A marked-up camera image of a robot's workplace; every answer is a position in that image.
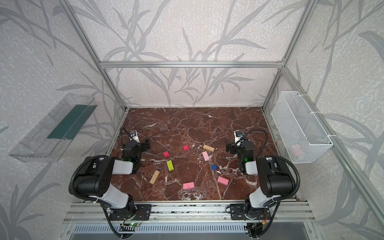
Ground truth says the natural wood block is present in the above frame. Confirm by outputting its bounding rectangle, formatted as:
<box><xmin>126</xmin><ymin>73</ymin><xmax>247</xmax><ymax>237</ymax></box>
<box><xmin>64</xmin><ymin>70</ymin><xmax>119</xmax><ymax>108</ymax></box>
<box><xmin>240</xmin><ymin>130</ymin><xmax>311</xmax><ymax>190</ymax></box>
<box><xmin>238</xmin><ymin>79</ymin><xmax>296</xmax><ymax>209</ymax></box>
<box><xmin>150</xmin><ymin>171</ymin><xmax>160</xmax><ymax>185</ymax></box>
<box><xmin>203</xmin><ymin>145</ymin><xmax>215</xmax><ymax>152</ymax></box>

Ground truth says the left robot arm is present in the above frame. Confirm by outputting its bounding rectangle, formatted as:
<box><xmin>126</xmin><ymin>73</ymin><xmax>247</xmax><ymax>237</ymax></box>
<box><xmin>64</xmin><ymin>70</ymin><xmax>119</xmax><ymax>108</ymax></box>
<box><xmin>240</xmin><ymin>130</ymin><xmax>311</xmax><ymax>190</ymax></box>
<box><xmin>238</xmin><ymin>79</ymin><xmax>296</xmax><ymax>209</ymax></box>
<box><xmin>69</xmin><ymin>139</ymin><xmax>151</xmax><ymax>214</ymax></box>

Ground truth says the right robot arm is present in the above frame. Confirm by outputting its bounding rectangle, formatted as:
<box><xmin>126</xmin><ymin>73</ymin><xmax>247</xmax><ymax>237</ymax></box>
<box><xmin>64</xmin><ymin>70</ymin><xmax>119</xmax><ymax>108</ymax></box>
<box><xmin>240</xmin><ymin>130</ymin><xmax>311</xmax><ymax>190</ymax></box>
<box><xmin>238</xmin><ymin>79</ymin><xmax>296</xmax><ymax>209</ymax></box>
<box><xmin>226</xmin><ymin>140</ymin><xmax>301</xmax><ymax>215</ymax></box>

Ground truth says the light pink long block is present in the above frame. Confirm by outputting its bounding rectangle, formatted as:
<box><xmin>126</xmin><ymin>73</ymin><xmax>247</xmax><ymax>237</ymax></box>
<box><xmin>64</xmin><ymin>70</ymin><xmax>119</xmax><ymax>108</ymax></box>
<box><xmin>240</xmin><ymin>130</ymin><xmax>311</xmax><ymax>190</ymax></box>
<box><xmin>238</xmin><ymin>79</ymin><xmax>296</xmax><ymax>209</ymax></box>
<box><xmin>202</xmin><ymin>151</ymin><xmax>210</xmax><ymax>161</ymax></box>

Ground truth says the lime green block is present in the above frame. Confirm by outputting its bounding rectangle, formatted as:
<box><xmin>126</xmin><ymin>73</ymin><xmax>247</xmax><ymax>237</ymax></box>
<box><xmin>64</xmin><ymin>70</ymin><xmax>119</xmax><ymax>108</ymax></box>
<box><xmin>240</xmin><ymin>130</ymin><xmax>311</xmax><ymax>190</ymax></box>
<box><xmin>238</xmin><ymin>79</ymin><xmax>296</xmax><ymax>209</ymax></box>
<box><xmin>167</xmin><ymin>160</ymin><xmax>174</xmax><ymax>172</ymax></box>

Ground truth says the magenta cube on left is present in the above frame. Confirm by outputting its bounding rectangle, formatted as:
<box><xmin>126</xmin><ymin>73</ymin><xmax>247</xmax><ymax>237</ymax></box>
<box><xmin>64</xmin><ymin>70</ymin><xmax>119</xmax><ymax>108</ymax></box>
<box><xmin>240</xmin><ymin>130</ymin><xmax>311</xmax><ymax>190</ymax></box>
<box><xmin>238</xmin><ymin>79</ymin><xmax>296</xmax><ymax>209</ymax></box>
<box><xmin>163</xmin><ymin>151</ymin><xmax>170</xmax><ymax>158</ymax></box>

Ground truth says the pink item in basket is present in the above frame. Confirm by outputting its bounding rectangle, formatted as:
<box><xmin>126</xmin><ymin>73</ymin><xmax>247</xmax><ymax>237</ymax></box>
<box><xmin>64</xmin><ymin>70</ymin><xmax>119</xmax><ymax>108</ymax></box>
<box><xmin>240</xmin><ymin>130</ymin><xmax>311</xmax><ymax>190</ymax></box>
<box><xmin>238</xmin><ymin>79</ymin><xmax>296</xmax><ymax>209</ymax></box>
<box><xmin>292</xmin><ymin>145</ymin><xmax>305</xmax><ymax>158</ymax></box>

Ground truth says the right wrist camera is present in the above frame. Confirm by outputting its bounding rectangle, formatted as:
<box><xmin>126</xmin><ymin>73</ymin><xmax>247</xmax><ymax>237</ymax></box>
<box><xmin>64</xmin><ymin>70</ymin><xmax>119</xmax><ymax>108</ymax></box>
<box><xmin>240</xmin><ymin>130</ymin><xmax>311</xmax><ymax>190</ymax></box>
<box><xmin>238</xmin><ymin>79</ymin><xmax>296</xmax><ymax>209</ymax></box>
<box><xmin>234</xmin><ymin>130</ymin><xmax>243</xmax><ymax>146</ymax></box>

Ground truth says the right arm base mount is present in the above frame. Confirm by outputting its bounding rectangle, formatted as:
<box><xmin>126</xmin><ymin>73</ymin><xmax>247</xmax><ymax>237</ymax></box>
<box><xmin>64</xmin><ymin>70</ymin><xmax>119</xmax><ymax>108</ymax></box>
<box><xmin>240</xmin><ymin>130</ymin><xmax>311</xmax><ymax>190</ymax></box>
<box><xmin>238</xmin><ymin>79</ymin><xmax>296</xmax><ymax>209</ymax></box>
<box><xmin>225</xmin><ymin>204</ymin><xmax>271</xmax><ymax>221</ymax></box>

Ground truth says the white wire basket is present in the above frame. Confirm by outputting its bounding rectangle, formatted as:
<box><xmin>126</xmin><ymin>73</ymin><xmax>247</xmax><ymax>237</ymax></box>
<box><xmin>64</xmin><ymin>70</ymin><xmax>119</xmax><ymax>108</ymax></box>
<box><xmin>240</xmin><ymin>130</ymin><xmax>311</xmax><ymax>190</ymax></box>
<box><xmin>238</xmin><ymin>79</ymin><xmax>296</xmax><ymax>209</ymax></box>
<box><xmin>271</xmin><ymin>91</ymin><xmax>333</xmax><ymax>164</ymax></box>

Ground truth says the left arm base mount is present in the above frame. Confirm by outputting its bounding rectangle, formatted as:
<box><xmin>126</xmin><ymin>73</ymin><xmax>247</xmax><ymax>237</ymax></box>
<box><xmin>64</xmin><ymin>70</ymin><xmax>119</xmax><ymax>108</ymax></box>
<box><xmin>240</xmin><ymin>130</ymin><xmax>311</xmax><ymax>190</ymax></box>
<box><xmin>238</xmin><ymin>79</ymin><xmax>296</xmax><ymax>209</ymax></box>
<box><xmin>109</xmin><ymin>204</ymin><xmax>152</xmax><ymax>221</ymax></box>

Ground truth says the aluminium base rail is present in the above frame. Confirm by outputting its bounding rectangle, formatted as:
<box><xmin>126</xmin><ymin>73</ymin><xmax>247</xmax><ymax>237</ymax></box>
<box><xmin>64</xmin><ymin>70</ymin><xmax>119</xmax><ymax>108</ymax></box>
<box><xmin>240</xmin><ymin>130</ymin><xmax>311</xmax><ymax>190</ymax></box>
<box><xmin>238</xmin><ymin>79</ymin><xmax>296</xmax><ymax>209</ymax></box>
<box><xmin>63</xmin><ymin>200</ymin><xmax>315</xmax><ymax>224</ymax></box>

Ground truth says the clear plastic wall tray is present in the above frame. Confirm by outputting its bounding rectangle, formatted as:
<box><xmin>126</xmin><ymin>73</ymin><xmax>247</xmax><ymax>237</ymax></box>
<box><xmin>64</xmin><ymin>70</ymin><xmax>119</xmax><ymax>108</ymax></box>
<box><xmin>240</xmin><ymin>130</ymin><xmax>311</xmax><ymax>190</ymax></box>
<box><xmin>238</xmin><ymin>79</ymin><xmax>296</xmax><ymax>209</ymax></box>
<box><xmin>9</xmin><ymin>94</ymin><xmax>98</xmax><ymax>163</ymax></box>

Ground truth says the aluminium frame crossbar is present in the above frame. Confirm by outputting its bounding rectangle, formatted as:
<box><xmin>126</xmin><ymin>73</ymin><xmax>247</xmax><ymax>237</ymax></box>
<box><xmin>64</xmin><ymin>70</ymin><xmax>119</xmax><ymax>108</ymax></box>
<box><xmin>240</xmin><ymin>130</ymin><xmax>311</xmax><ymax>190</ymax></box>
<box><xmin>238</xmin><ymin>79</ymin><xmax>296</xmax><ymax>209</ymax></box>
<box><xmin>99</xmin><ymin>61</ymin><xmax>283</xmax><ymax>69</ymax></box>

